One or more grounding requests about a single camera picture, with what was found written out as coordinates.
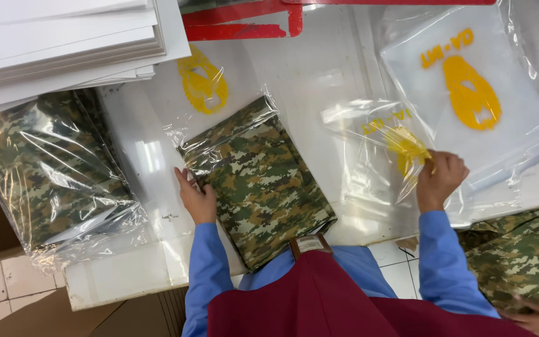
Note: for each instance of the person's left hand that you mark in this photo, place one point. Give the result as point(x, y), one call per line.
point(198, 203)

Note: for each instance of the person's right hand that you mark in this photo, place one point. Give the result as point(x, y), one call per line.
point(440, 182)

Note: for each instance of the person's right fingers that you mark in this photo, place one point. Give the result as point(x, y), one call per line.
point(438, 161)

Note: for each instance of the person's left fingers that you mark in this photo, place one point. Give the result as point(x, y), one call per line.
point(183, 179)

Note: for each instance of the clear yellow-print bag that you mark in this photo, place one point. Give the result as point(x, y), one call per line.
point(377, 159)

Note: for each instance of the clear bag around camouflage garment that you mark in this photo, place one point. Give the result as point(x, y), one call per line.
point(204, 84)

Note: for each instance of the small metal screw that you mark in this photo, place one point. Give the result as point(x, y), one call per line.
point(170, 216)

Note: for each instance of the stack of clear yellow-print bags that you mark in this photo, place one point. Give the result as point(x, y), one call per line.
point(475, 84)

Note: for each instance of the brown paper scrap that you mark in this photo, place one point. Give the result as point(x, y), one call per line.
point(407, 243)

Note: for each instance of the pile of camouflage garments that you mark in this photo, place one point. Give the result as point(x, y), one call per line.
point(517, 257)

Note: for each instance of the blue shirt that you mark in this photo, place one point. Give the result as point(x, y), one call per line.
point(367, 274)

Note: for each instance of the sealed bagged camouflage garment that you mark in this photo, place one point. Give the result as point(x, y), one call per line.
point(49, 168)

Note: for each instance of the brown-framed name badge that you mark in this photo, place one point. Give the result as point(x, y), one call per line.
point(309, 244)

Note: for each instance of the flat brown cardboard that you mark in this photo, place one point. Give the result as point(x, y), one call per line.
point(87, 318)

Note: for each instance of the maroon apron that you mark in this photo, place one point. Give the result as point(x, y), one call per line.
point(325, 304)

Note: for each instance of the stack of white cardboard sheets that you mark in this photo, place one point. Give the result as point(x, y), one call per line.
point(54, 42)

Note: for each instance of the red plastic frame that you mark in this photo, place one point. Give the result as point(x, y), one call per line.
point(239, 25)

